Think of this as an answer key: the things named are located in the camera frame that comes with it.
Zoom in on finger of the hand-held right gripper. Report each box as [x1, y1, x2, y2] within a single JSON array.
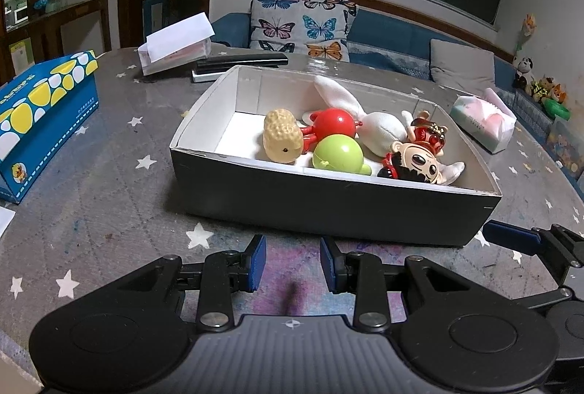
[[483, 219, 584, 309]]

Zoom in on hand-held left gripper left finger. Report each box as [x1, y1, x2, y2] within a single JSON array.
[[107, 234, 268, 329]]

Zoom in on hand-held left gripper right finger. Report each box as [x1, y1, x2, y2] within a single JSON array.
[[319, 236, 475, 331]]

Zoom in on grey cardboard box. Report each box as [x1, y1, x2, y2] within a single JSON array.
[[170, 64, 503, 248]]

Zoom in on red black-haired doll figure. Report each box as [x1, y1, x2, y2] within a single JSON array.
[[378, 111, 449, 185]]

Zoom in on green round toy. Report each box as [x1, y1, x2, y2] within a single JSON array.
[[312, 134, 372, 176]]

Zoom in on beige bumpy toy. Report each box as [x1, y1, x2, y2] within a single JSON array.
[[263, 110, 306, 167]]

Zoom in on red round toy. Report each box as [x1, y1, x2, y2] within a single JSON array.
[[299, 108, 363, 146]]

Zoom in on white plush rabbit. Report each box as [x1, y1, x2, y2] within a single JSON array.
[[312, 75, 466, 185]]

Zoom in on colourful printed box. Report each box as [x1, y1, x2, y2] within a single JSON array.
[[545, 118, 584, 180]]

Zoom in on pastel tissue pack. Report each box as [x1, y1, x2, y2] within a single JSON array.
[[449, 87, 517, 154]]

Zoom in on green plastic toy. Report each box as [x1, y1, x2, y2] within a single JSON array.
[[543, 98, 571, 121]]

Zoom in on yellow black plush toy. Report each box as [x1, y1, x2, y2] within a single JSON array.
[[531, 77, 555, 103]]

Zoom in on star printed tablecloth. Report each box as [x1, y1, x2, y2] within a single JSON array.
[[0, 45, 584, 394]]

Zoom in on black and white plush dog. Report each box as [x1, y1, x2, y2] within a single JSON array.
[[513, 56, 535, 91]]

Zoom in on grey cushion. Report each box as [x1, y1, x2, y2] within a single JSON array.
[[429, 39, 497, 96]]

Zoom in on black flat box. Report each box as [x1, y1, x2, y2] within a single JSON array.
[[192, 53, 289, 83]]

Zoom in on blue sofa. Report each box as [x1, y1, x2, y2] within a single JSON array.
[[210, 6, 584, 180]]

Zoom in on butterfly print cushion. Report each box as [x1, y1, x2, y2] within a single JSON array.
[[249, 0, 359, 62]]

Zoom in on white paper tissue pack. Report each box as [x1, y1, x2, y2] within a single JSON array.
[[138, 12, 215, 76]]

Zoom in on blue yellow-dotted tissue box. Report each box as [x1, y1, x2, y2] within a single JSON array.
[[0, 50, 100, 204]]

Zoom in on white paper sheet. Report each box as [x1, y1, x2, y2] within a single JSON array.
[[0, 206, 15, 237]]

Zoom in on white flat item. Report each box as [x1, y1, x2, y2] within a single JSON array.
[[0, 355, 44, 394]]

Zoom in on blue cabinet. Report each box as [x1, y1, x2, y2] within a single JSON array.
[[142, 0, 165, 43]]

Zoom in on wooden counter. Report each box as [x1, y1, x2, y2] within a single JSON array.
[[0, 0, 112, 84]]

